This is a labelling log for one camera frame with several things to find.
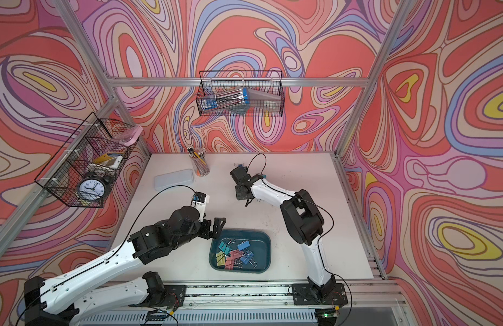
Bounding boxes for yellow white box in basket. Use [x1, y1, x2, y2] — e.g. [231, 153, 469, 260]
[92, 152, 124, 169]

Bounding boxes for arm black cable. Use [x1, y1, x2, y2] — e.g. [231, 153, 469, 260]
[246, 153, 353, 326]
[14, 185, 196, 326]

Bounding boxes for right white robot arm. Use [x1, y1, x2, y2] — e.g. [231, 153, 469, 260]
[230, 165, 336, 304]

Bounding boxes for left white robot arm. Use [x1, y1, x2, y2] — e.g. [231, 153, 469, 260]
[23, 206, 226, 325]

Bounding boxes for left black wire basket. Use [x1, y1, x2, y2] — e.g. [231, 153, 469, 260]
[35, 113, 136, 209]

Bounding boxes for clear tube with blue cap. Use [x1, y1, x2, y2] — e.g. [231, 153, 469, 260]
[200, 88, 250, 111]

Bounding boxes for pink item in basket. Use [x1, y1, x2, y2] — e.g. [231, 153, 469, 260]
[112, 125, 143, 147]

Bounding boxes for teal storage box tray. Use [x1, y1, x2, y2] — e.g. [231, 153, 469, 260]
[208, 229, 272, 274]

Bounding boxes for glass pencil cup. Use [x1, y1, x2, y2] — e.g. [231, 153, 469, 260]
[187, 147, 210, 177]

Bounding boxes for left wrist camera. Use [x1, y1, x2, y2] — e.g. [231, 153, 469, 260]
[190, 192, 210, 215]

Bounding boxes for blue binder clip front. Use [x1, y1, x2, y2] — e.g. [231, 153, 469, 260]
[240, 251, 258, 268]

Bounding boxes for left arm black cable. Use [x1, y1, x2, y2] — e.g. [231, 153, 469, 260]
[14, 185, 196, 326]

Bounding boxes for black alarm clock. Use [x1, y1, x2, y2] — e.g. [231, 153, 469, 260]
[77, 171, 112, 202]

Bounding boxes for yellow binder clip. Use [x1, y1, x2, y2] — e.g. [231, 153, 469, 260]
[215, 251, 226, 267]

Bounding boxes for back black wire basket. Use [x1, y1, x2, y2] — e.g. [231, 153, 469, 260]
[196, 69, 285, 117]

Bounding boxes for black wire basket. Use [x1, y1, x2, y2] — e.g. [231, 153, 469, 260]
[196, 69, 285, 117]
[35, 113, 136, 209]

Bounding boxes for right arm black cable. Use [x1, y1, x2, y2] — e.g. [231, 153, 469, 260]
[246, 153, 353, 326]

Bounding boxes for teal binder clip front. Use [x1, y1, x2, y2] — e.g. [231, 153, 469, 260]
[217, 241, 233, 256]

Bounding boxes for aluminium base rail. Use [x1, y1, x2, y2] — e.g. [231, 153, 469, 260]
[82, 279, 417, 325]

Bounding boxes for pink binder clip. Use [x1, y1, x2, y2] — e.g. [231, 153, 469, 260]
[224, 258, 239, 270]
[230, 250, 243, 263]

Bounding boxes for translucent plastic case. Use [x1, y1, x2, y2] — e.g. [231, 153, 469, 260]
[154, 168, 194, 192]

